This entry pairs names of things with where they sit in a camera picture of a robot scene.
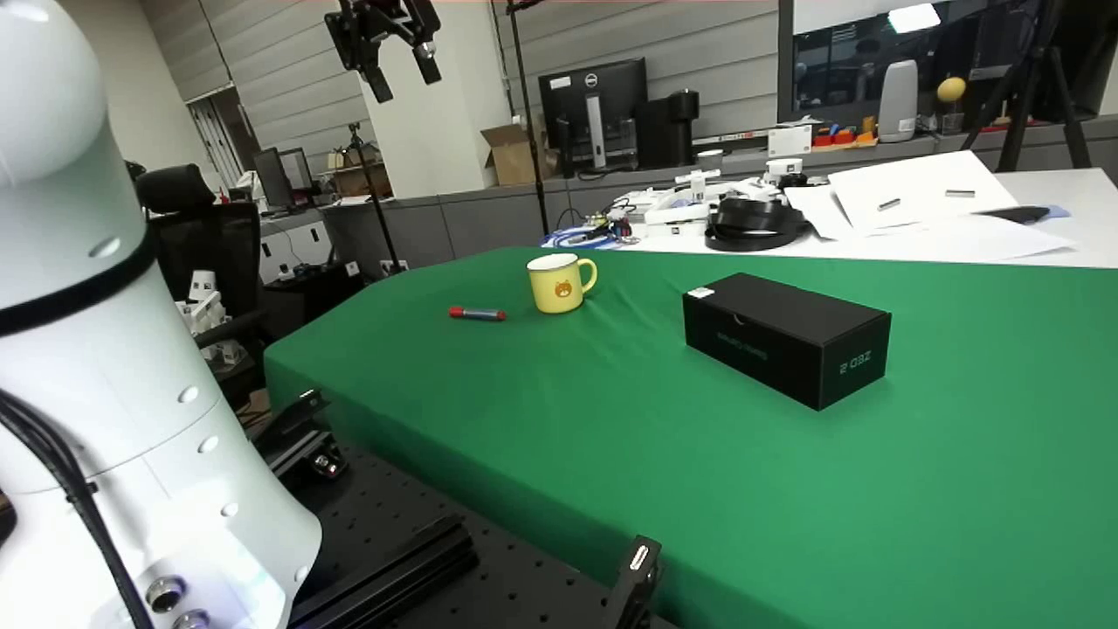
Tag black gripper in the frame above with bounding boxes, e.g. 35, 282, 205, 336
323, 0, 449, 106

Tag yellow enamel mug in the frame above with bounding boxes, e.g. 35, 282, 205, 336
523, 252, 601, 317

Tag small black tripod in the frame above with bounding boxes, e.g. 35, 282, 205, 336
343, 118, 408, 281

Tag brown cardboard box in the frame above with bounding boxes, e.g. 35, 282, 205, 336
478, 118, 545, 192

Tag tall black stand pole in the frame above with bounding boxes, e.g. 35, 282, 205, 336
507, 0, 557, 246

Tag black Dell monitor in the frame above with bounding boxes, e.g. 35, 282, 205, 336
540, 57, 651, 178

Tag black office chair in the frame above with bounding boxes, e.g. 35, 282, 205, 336
130, 161, 268, 352

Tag black desktop computer case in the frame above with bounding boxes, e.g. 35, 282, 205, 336
636, 87, 704, 176

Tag white electronics parts pile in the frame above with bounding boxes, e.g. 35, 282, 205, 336
604, 168, 728, 246

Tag small white figure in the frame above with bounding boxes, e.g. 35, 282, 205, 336
182, 266, 236, 338

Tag small white box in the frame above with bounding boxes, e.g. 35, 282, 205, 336
762, 118, 818, 161

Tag black rectangular box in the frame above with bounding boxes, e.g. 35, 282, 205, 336
680, 272, 896, 411

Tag green tablecloth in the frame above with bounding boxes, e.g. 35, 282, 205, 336
264, 241, 1118, 629

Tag white speaker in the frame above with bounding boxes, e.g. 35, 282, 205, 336
876, 60, 923, 148

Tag white paper sheets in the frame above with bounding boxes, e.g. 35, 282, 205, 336
786, 148, 1078, 266

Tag black flat gadget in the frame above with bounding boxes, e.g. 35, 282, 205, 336
980, 203, 1055, 227

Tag blue cable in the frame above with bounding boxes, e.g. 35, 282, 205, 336
540, 220, 641, 254

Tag black coiled cable bundle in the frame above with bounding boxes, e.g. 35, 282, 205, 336
704, 189, 816, 254

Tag black aluminium rail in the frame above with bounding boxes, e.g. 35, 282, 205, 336
288, 514, 484, 629

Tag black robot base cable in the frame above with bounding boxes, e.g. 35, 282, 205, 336
0, 387, 158, 629

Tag black camera tripod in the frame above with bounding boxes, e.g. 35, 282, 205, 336
961, 0, 1096, 176

